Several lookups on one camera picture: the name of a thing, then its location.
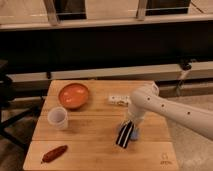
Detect black white striped eraser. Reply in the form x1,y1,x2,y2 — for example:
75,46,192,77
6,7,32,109
116,121,134,148

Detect white labelled bottle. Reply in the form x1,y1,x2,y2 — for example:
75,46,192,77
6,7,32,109
108,95,130,106

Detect white plastic cup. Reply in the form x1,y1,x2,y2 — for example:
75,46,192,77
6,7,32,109
47,107,68,130

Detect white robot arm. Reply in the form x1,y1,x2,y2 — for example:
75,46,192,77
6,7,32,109
126,83,213,140

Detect black chair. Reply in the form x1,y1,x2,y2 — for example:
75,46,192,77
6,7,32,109
0,59,41,150

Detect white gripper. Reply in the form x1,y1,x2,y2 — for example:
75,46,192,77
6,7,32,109
124,108,145,134

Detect orange bowl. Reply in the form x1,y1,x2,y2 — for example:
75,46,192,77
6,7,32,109
58,83,89,109

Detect red sausage toy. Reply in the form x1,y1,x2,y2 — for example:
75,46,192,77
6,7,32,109
41,145,68,163

